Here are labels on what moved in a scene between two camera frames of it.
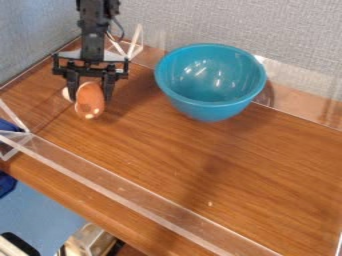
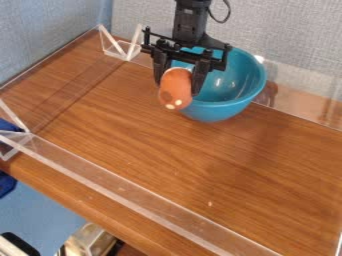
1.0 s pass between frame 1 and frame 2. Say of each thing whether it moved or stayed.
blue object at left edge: stayed
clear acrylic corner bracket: stayed
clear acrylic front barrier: stayed
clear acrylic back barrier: stayed
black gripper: moved
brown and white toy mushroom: moved
